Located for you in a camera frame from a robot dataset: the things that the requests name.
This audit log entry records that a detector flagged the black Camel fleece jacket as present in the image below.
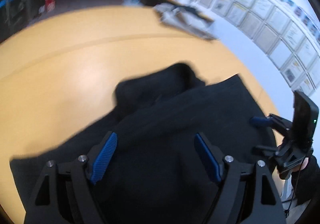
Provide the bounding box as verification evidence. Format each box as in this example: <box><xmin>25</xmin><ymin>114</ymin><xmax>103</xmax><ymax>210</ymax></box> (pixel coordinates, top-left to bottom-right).
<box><xmin>10</xmin><ymin>63</ymin><xmax>276</xmax><ymax>223</ymax></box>

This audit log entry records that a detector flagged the beige folded cloth pile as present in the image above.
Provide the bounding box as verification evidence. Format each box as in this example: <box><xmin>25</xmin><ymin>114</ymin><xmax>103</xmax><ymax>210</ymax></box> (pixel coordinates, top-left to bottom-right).
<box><xmin>153</xmin><ymin>3</ymin><xmax>216</xmax><ymax>41</ymax></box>

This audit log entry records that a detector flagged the yellow side table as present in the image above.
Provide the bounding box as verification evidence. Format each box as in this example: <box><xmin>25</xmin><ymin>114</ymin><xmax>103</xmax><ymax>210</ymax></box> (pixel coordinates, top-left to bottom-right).
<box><xmin>159</xmin><ymin>0</ymin><xmax>214</xmax><ymax>23</ymax></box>

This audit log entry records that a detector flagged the black camera box green light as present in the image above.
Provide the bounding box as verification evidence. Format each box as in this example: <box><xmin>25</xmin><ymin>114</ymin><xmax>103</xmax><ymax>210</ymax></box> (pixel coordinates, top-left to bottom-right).
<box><xmin>291</xmin><ymin>91</ymin><xmax>319</xmax><ymax>149</ymax></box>

